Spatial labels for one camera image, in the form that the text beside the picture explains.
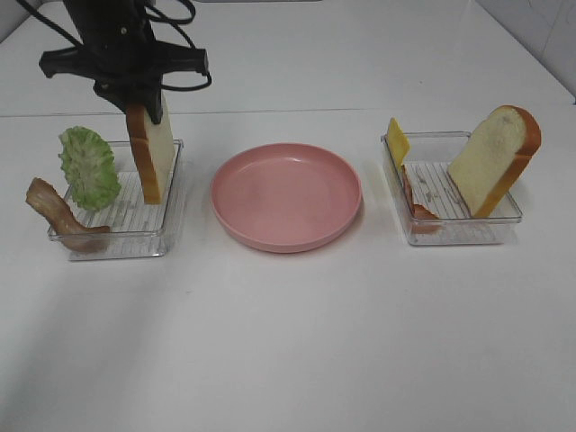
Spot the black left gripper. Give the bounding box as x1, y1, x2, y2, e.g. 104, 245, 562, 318
40, 1, 208, 124

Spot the bread slice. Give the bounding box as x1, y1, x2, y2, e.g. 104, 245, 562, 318
125, 94, 176, 204
447, 105, 541, 218

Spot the green lettuce leaf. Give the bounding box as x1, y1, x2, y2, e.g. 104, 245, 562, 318
58, 126, 121, 212

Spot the bacon strip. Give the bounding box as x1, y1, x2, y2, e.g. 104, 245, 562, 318
25, 177, 111, 253
400, 165, 439, 234

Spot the yellow cheese slice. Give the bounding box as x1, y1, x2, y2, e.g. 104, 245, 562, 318
386, 118, 410, 169

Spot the left clear plastic tray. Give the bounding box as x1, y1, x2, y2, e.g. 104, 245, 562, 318
47, 139, 186, 261

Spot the clear plastic tray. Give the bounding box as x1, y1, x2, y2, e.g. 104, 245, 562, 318
47, 139, 186, 261
381, 131, 522, 247

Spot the pink round plate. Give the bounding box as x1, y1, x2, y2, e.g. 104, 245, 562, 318
211, 143, 363, 253

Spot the right clear plastic tray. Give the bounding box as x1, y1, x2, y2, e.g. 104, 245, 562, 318
381, 131, 522, 247

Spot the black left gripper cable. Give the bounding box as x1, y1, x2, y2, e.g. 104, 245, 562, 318
16, 0, 213, 93

